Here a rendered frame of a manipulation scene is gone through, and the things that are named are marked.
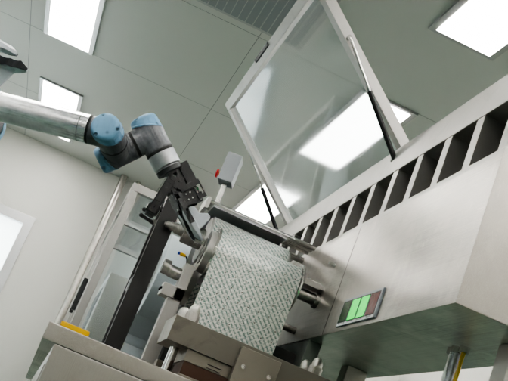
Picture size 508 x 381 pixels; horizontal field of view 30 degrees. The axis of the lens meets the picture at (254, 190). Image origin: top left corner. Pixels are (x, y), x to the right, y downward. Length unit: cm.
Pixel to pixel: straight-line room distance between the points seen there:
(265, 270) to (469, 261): 86
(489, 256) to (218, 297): 89
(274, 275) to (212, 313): 19
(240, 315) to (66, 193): 578
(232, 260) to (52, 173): 579
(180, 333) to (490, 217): 80
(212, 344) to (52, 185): 601
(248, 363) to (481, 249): 70
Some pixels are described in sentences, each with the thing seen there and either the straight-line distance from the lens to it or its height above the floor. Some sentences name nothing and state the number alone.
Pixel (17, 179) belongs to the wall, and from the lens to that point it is 813.
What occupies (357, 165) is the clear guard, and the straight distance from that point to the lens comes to 278.
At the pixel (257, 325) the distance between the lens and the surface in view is 243.
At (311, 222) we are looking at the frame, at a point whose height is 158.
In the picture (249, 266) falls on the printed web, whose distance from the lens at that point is 244.
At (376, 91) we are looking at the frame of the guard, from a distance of 251.
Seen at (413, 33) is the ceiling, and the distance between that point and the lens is 428.
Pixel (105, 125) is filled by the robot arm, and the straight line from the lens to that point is 237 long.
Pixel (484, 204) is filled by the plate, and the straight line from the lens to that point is 175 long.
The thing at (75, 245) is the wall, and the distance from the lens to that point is 803.
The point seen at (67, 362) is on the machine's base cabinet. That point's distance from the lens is 209.
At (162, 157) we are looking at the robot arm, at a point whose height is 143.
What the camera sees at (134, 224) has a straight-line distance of 346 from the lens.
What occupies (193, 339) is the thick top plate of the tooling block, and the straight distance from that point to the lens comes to 219.
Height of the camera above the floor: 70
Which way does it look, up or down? 17 degrees up
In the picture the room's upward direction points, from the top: 22 degrees clockwise
